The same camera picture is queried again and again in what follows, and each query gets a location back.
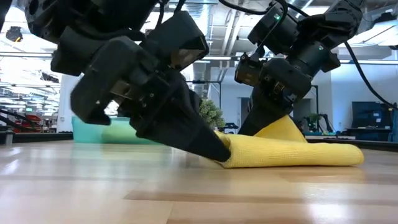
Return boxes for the white building pillar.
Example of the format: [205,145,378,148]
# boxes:
[57,74,82,133]

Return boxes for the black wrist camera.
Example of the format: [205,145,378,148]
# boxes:
[144,10,210,72]
[234,52,266,87]

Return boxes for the black left arm base cable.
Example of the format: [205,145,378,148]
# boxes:
[0,108,35,133]

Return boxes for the teal translucent plastic bin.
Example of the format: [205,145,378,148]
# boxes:
[71,116,162,146]

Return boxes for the bright ceiling light panel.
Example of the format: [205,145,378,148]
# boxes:
[348,18,398,48]

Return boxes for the black background robot arms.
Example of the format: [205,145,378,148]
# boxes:
[298,112,334,138]

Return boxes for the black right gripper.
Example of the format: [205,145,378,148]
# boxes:
[238,57,313,137]

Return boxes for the lime green microfiber towel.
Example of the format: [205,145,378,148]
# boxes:
[99,119,158,145]

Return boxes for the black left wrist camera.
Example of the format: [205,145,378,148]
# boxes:
[144,10,210,72]

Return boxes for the dark background workstation cabinet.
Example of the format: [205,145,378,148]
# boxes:
[345,101,398,142]

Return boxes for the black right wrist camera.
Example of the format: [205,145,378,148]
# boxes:
[234,52,266,87]

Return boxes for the black ceiling cable reel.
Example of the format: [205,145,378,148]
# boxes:
[5,26,24,43]

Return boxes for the yellow microfiber towel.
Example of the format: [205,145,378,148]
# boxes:
[213,114,365,169]

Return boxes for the black aluminium table frame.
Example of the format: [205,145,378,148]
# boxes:
[0,132,398,153]

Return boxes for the black right arm base cable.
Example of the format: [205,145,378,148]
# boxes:
[343,40,398,111]

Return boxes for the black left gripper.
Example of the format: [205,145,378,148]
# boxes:
[51,26,233,163]

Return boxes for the artificial plant in patterned pot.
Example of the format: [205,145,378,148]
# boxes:
[198,98,226,130]

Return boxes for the long ceiling light strip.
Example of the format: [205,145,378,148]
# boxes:
[0,52,398,66]

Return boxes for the black arm base cable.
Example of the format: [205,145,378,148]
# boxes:
[343,40,398,111]
[0,108,35,133]

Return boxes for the red tool cabinet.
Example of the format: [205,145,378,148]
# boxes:
[12,113,43,134]

